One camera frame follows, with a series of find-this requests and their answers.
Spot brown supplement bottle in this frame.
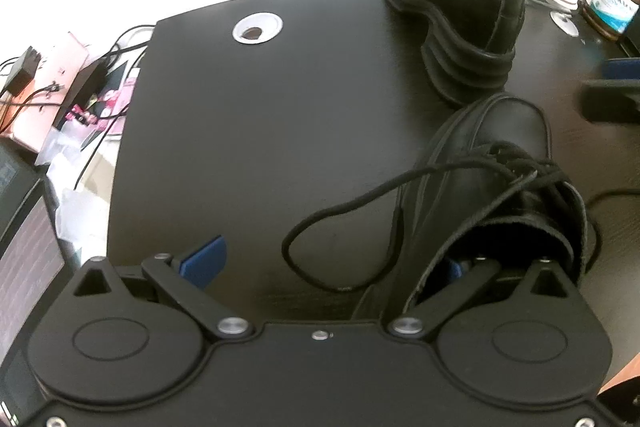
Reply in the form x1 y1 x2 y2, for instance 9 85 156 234
576 0 640 44

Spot black power adapter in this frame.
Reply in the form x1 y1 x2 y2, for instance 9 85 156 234
4 46 42 97

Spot crumpled clear plastic bags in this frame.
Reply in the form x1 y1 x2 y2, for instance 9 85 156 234
34 126 123 260

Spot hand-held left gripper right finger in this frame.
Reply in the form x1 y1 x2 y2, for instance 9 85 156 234
391 256 584 339

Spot silver desk grommet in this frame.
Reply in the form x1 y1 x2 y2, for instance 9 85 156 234
232 10 285 44

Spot grey round disc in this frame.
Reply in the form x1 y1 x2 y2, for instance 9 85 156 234
549 11 582 38

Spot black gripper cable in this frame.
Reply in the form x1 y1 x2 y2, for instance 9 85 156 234
584 188 640 214

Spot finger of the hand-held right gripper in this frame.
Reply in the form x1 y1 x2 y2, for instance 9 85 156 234
581 58 640 124

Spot pink cardboard box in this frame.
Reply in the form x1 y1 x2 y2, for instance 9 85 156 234
0 31 93 154

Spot black leather shoe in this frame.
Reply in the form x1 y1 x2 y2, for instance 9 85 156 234
373 0 539 109
351 91 599 324

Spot black flat box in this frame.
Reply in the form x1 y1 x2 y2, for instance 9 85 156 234
51 61 110 131

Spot pink patterned packet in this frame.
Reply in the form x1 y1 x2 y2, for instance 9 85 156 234
64 76 137 129

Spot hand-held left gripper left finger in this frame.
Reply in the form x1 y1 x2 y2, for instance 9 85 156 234
72 235 251 340

